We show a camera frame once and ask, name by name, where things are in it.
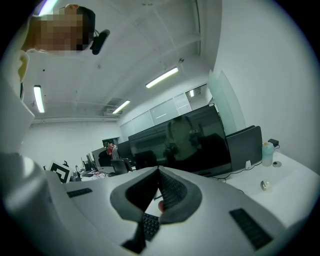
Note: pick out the ceiling air vent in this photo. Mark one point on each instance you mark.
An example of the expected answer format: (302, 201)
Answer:
(113, 103)

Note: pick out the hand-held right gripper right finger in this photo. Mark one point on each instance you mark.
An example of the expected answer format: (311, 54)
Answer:
(192, 197)

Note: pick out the grey desk divider panel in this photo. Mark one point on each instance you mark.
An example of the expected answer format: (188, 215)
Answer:
(246, 146)

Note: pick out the large black monitor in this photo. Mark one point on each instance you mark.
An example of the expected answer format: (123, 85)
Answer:
(185, 142)

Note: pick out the frosted glass panel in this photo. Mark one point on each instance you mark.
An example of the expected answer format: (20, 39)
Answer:
(223, 102)

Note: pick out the person's head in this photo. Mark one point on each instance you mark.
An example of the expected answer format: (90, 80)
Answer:
(60, 30)

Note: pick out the small white stand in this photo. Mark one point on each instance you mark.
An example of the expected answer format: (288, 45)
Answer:
(248, 165)

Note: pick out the black office chair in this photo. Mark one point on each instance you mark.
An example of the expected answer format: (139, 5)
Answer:
(120, 166)

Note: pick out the small round grey disc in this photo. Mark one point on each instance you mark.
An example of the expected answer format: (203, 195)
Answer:
(276, 164)

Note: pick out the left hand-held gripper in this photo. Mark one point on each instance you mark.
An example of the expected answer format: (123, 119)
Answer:
(60, 173)

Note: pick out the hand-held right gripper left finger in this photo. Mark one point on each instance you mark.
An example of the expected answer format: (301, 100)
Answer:
(120, 197)

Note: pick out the black head-worn camera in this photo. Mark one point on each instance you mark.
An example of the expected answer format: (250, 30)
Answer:
(100, 41)

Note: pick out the background computer monitor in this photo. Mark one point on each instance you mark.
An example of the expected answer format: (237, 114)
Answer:
(89, 160)

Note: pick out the pale green bottle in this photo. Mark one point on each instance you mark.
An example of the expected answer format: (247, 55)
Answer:
(267, 155)

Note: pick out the black keyboard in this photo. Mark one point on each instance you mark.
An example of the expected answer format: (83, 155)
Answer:
(150, 226)

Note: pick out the small silver and white gadget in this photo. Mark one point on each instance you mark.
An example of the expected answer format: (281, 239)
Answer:
(265, 185)

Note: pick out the long ceiling light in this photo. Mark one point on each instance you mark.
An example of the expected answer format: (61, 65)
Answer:
(162, 77)
(121, 106)
(39, 98)
(191, 93)

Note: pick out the black power adapter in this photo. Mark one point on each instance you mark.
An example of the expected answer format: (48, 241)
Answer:
(274, 142)

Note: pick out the person's white and yellow top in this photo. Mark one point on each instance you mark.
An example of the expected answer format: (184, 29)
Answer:
(12, 105)

